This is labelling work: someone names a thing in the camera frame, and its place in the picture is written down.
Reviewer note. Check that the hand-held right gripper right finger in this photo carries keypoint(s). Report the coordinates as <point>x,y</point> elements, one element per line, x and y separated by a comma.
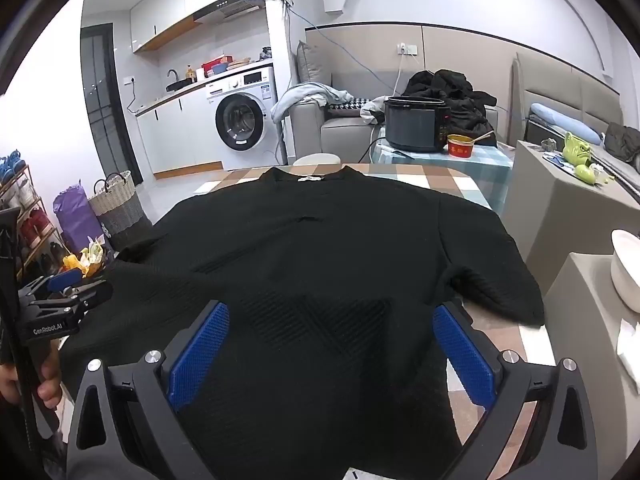
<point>462,355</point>

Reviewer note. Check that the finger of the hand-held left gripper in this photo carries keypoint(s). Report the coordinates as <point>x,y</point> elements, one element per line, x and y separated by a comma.
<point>65,280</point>
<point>90,294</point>

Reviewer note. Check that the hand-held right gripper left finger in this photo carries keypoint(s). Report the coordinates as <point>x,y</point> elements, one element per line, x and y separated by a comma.
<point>200,355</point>

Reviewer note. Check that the black knit sweater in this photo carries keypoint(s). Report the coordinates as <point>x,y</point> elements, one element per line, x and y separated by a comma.
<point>320,260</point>

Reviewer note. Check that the person's left hand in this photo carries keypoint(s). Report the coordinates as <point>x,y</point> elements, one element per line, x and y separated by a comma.
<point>50,375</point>

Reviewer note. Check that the purple plastic bag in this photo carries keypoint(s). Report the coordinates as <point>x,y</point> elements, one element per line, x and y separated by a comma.
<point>75,220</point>

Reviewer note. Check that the shoe rack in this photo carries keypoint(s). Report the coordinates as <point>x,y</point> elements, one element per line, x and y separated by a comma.
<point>30,225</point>

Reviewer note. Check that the two-tone wicker basket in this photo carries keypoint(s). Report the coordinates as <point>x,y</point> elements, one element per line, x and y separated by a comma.
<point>117,210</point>

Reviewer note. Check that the beige cardboard box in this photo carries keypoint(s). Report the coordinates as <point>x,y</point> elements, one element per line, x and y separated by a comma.
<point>550,210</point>
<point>585,320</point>

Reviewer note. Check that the black framed glass door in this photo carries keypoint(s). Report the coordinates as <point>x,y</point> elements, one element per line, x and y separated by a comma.
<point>105,110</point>

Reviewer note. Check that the checkered tablecloth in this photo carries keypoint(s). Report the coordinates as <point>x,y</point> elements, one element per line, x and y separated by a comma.
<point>425,180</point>

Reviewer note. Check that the white lower kitchen cabinets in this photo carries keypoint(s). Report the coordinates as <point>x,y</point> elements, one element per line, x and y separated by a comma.
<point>175,135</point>

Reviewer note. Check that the white kitchen cabinets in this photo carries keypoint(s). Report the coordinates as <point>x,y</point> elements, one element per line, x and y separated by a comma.
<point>175,135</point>
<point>170,5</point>

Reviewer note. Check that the white bowl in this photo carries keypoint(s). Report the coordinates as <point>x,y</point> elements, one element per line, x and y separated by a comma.
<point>625,270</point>

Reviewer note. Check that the small table with blue cloth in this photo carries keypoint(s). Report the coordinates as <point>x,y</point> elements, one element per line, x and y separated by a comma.
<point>485,165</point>

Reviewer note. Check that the red noodle bowl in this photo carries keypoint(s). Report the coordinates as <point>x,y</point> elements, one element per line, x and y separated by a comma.
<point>460,149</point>

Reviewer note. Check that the wooden chopsticks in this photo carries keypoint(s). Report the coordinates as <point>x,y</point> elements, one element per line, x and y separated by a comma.
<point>482,136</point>

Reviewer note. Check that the white stool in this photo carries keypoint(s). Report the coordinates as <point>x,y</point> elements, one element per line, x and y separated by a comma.
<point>317,159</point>

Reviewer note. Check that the black kitchen faucet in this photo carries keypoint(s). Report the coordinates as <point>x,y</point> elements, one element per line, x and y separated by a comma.
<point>173,76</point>

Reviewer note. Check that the green toy figure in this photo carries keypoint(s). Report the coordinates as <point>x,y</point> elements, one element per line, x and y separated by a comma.
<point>577,152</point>

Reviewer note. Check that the white washing machine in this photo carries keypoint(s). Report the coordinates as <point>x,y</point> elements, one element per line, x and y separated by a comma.
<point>240,115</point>

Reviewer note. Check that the grey sofa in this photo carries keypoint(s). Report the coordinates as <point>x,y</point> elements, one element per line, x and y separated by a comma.
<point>345,135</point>

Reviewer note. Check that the blue pillow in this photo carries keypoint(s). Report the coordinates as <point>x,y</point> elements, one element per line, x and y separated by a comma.
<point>565,120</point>

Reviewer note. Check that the red basin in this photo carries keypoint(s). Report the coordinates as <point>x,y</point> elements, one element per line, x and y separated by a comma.
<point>215,67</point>

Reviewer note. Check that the grey hoodie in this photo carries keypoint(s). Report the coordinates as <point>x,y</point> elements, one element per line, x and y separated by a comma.
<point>372,110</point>

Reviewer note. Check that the dark green garment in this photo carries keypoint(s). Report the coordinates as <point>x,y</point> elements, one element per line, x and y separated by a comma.
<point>622,142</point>

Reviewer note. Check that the houndstooth cushion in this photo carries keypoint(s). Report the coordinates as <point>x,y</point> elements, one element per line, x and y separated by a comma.
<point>350,103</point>

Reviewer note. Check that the light blue garment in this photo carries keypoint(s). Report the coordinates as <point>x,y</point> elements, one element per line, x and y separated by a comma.
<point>300,97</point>

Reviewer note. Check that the beige padded headboard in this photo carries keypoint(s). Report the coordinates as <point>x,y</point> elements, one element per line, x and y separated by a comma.
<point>565,85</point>

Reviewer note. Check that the white upper kitchen cabinets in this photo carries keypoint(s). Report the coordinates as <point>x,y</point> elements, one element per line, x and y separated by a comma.
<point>170,5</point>

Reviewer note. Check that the grey cushion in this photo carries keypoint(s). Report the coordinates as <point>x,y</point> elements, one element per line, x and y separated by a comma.
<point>312,67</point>

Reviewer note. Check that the range hood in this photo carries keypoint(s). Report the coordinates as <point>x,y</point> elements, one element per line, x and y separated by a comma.
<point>230,7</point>

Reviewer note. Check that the white wall socket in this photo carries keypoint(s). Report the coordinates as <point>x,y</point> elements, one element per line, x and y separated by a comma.
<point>407,49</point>

